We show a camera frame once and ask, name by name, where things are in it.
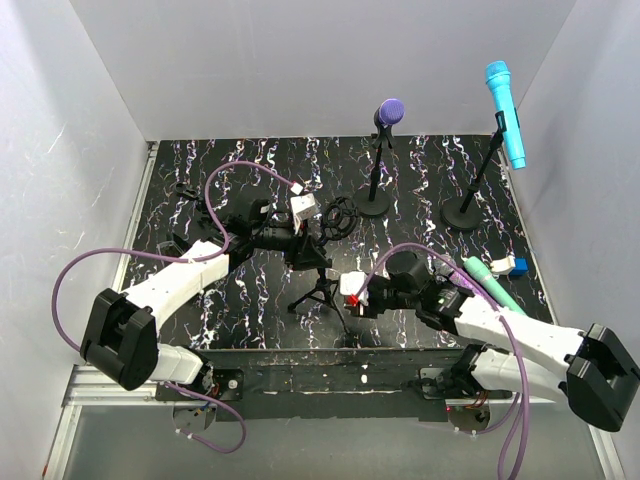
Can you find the black round base stand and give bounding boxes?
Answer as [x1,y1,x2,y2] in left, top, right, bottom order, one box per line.
[440,110,506,232]
[353,126,394,218]

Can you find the mint green microphone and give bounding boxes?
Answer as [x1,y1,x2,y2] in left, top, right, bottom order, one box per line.
[463,257,525,315]

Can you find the purple foam head microphone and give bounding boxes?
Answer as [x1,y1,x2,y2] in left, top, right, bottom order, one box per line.
[373,98,405,128]

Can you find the purple glitter silver mesh microphone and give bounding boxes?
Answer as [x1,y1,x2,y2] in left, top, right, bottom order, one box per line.
[432,255,473,290]

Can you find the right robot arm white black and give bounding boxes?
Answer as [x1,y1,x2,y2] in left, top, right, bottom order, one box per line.
[339,251,639,432]

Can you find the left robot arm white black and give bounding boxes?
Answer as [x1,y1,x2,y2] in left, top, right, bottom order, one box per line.
[80,194,331,400]

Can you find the bright blue microphone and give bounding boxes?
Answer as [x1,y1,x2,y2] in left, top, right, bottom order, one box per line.
[485,61,526,170]

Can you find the small white block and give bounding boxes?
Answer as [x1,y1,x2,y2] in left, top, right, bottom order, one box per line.
[490,255,516,276]

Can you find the small blue block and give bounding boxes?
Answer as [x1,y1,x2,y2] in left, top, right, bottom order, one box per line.
[509,257,529,277]

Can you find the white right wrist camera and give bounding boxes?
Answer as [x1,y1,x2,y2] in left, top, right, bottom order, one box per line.
[338,271,369,307]

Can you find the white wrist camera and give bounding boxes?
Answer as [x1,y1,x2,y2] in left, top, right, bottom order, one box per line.
[290,193,319,225]
[338,271,369,307]

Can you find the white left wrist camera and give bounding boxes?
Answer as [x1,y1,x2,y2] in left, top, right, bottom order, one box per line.
[290,193,319,225]

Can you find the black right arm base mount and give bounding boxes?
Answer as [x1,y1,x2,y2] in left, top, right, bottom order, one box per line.
[419,368,487,400]

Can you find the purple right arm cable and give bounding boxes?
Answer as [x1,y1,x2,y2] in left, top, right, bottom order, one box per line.
[357,242,534,480]

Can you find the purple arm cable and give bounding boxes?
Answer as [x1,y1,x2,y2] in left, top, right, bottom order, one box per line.
[357,242,534,480]
[50,160,304,454]

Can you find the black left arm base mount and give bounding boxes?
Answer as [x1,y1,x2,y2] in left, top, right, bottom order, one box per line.
[173,364,245,401]

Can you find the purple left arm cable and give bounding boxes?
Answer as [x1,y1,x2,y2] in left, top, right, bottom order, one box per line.
[50,160,304,454]

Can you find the aluminium frame rail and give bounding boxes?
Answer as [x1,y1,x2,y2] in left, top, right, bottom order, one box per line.
[42,142,211,480]

